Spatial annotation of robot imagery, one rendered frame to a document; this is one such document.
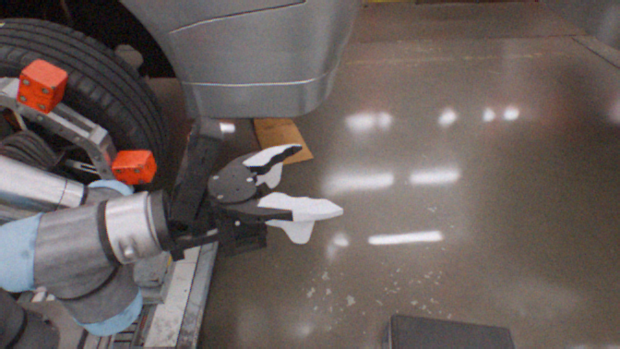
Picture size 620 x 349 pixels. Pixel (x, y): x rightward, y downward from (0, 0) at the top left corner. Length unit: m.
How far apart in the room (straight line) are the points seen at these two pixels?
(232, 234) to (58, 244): 0.17
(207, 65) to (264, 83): 0.21
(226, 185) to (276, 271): 1.42
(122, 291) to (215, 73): 0.98
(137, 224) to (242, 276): 1.44
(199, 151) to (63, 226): 0.16
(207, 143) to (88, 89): 0.77
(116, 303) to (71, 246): 0.12
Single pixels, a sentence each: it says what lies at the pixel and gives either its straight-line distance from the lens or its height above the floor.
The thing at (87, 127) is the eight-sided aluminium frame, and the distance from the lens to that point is 1.12.
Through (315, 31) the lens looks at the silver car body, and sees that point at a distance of 1.29.
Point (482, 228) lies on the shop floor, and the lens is 2.19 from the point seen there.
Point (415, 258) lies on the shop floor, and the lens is 1.94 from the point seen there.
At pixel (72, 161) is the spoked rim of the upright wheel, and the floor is 0.82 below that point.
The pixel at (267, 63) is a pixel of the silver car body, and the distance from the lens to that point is 1.32.
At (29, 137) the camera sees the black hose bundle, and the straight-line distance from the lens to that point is 1.06.
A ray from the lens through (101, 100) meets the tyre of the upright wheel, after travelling 1.12.
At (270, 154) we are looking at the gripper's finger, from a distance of 0.48.
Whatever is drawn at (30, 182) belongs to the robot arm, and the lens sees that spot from 0.57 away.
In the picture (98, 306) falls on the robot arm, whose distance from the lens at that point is 0.51.
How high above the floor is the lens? 1.54
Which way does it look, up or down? 42 degrees down
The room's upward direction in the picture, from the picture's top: straight up
